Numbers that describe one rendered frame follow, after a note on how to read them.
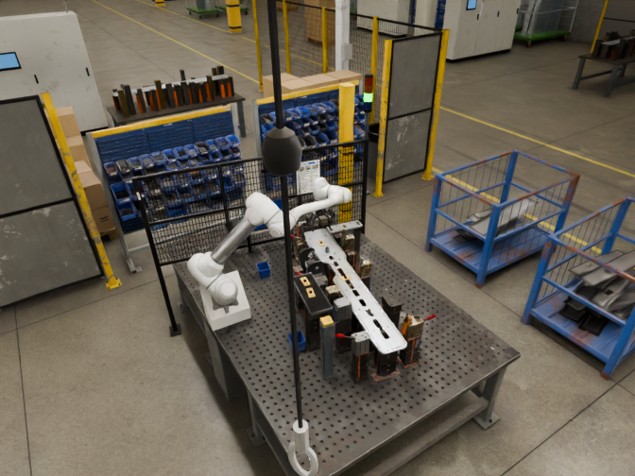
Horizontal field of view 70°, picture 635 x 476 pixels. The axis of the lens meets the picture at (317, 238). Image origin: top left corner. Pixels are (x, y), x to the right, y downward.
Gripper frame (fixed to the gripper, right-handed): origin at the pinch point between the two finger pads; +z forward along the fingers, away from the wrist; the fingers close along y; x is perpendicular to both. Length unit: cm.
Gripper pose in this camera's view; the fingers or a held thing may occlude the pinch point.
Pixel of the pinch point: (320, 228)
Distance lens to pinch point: 344.2
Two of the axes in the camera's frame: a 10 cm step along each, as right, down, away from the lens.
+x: -3.5, -5.1, 7.8
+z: 0.2, 8.3, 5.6
